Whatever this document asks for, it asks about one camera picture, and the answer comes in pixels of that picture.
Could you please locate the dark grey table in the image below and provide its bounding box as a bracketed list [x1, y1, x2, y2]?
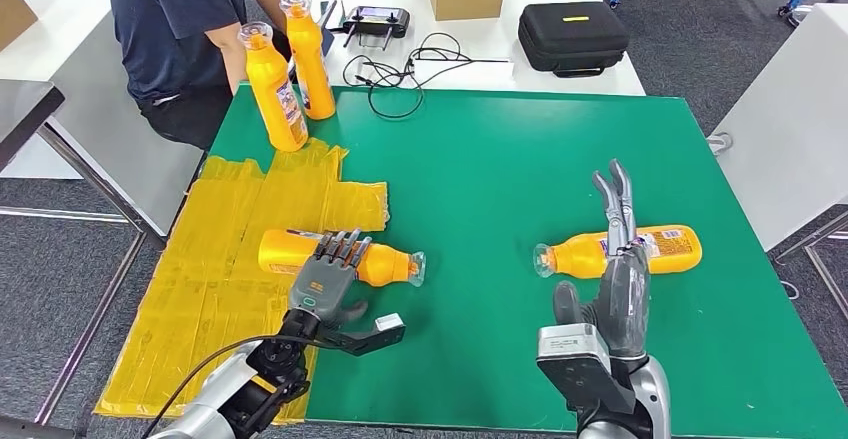
[0, 81, 147, 424]

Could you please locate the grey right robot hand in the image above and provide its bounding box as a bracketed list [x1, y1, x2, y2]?
[553, 158, 652, 360]

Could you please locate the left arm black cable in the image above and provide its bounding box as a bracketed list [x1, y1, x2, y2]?
[139, 335, 333, 439]

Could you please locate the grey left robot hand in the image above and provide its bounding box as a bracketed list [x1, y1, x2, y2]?
[288, 228, 374, 331]

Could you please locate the person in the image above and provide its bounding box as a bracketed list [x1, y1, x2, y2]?
[109, 0, 293, 152]

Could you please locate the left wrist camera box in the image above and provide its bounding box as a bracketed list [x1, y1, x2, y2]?
[331, 313, 407, 358]

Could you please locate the black tangled cable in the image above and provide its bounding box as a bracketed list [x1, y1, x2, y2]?
[342, 31, 515, 121]

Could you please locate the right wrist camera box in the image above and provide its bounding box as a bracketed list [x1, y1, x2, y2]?
[536, 321, 641, 417]

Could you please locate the orange detergent bottle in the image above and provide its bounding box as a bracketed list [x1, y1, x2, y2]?
[258, 228, 427, 289]
[237, 21, 310, 153]
[533, 225, 704, 281]
[279, 0, 337, 121]

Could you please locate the blue tablet folio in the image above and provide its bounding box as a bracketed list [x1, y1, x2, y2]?
[288, 0, 337, 86]

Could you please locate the black carrying case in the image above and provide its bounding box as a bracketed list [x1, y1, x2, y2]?
[517, 1, 631, 80]

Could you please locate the black remote controller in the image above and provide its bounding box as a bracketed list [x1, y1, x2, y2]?
[342, 5, 411, 51]

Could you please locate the white table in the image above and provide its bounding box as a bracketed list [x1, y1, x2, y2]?
[288, 0, 647, 97]
[708, 3, 848, 325]
[0, 0, 203, 239]

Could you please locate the green table mat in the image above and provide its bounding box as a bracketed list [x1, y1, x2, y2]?
[206, 86, 848, 439]

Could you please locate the small brown cardboard box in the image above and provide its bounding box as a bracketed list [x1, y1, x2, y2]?
[0, 0, 39, 52]

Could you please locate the yellow taped plastic sheet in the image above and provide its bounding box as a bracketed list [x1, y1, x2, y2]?
[92, 137, 390, 424]

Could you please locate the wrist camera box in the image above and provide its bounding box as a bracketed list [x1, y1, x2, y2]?
[536, 321, 641, 417]
[331, 313, 407, 358]

